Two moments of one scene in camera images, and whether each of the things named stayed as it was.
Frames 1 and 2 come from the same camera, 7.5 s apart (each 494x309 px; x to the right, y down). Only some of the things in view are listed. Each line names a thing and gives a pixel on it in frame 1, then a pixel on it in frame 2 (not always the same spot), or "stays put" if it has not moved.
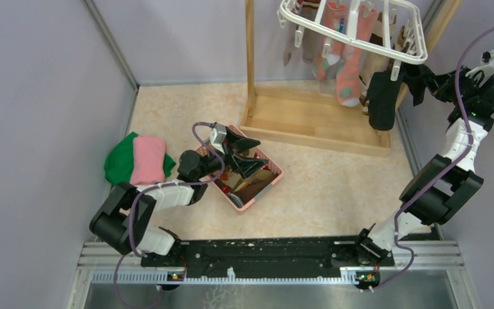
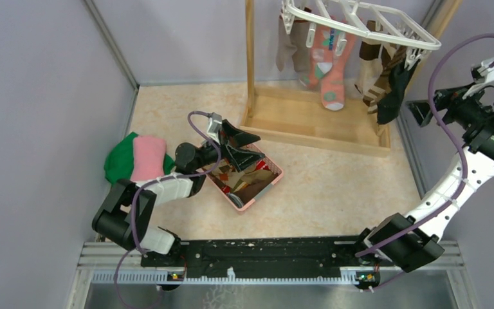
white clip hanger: [352, 34] → [402, 29]
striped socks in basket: [241, 190] stays put
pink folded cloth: [149, 154] stays put
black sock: [382, 95] → [389, 106]
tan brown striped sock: [402, 42] → [372, 96]
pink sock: [348, 79] → [332, 91]
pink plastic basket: [242, 192] stays put
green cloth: [118, 161] stays put
